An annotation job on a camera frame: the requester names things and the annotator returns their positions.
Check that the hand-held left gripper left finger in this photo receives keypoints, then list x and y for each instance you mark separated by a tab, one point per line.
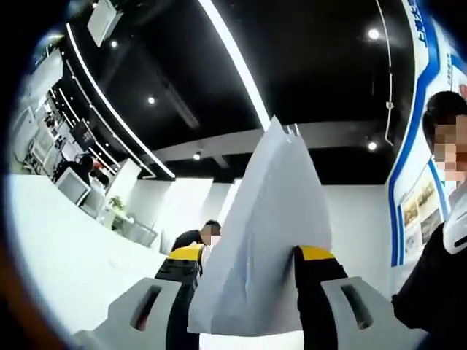
146	310

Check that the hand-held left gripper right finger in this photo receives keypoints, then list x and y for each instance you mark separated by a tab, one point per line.
339	310

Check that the white printing paper bundle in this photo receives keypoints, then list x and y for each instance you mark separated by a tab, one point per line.
270	237

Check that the green potted plant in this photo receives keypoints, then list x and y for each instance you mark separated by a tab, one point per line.
116	203

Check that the white worn device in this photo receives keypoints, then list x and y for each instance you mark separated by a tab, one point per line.
456	226

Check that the small dark hanging screen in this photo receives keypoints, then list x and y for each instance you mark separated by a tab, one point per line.
82	133

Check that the long curved ceiling light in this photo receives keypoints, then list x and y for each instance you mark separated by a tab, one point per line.
116	109

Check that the long straight ceiling light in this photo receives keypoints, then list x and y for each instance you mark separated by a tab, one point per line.
237	62

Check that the ceiling air conditioner unit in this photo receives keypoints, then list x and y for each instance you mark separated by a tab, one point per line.
104	20

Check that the blue white wall poster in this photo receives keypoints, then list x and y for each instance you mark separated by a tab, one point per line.
419	146

